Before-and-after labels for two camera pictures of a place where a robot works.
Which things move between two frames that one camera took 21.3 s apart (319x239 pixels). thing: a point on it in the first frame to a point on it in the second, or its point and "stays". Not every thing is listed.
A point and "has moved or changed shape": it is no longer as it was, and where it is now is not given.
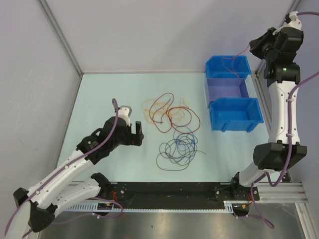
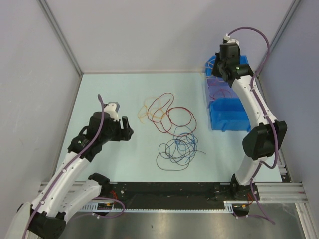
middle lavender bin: [227, 87] stays
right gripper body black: [263, 49] to [218, 65]
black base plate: [179, 193] stays
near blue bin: [235, 113] stays
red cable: [235, 70] has moved or changed shape
